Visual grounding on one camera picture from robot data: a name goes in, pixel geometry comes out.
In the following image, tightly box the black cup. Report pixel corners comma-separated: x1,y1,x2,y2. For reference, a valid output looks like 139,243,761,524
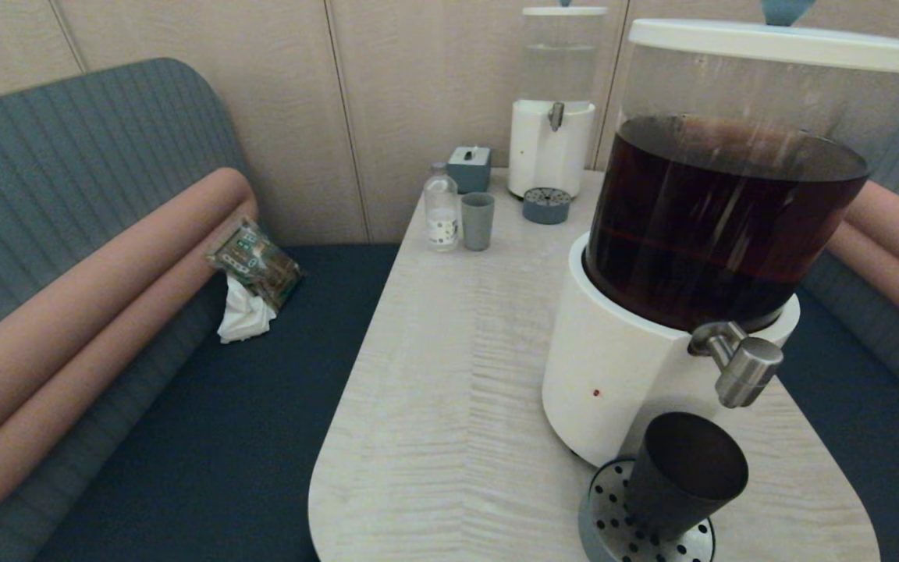
623,412,749,543

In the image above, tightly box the large metal dispenser tap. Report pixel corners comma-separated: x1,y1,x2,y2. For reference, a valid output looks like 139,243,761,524
688,322,784,409

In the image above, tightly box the grey-blue cup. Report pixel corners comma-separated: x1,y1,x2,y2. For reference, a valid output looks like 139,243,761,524
460,193,496,252

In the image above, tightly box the clear plastic bottle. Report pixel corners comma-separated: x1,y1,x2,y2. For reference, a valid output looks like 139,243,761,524
424,162,460,253

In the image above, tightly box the small blue box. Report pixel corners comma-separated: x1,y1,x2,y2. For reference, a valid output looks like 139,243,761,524
447,146,492,194

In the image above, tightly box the small blue drip tray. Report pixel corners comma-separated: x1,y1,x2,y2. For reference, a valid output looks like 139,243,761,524
523,188,573,226

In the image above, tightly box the small clear water dispenser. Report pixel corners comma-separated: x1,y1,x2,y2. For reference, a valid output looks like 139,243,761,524
507,14,597,201

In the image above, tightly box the large dark tea dispenser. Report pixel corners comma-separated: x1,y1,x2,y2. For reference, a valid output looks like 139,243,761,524
541,37,899,469

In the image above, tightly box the crumpled white tissue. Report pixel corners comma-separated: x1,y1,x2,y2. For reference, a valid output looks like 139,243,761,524
217,273,277,344

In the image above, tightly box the dark teal seat cushion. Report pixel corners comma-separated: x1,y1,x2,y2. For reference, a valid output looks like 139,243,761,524
779,290,899,562
36,245,402,562

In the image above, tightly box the small white dispenser lid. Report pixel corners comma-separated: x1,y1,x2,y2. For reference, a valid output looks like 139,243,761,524
522,0,609,18

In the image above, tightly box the large silver drip tray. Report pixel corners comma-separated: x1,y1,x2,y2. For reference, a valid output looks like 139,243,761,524
578,458,717,562

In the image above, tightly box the large white dispenser lid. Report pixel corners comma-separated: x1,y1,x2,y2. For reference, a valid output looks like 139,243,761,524
627,0,899,76

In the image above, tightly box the ribbed grey-blue bench backrest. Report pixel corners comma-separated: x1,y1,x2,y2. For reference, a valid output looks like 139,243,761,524
805,74,899,426
0,58,251,562

